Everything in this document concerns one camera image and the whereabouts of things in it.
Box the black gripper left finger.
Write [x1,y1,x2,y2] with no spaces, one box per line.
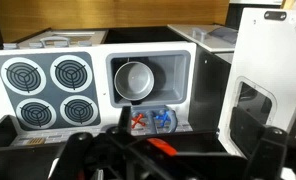
[105,105,138,142]

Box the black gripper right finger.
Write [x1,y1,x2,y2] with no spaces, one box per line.
[229,106,289,180]

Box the orange plastic bowl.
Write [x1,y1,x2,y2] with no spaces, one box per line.
[147,137,178,157]

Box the white toy microwave door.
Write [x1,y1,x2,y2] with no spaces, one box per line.
[217,8,296,158]

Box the dark grey stove panel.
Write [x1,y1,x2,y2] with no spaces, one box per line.
[0,51,102,132]

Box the grey stove knob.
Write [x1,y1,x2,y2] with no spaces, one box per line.
[2,42,20,51]
[27,41,44,50]
[77,39,93,48]
[52,41,69,49]

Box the grey metal pot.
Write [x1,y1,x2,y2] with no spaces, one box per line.
[113,61,155,101]

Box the grey toy faucet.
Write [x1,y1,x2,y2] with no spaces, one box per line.
[130,105,179,134]

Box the toy kitchen unit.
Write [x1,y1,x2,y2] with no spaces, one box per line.
[0,23,237,149]

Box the grey sink basin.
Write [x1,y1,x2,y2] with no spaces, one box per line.
[105,49,192,108]

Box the slotted wooden spatula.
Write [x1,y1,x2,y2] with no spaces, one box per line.
[25,136,46,146]

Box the red tap handle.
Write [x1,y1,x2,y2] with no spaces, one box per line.
[131,113,147,128]

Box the blue tap handle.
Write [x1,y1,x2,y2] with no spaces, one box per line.
[154,111,171,128]

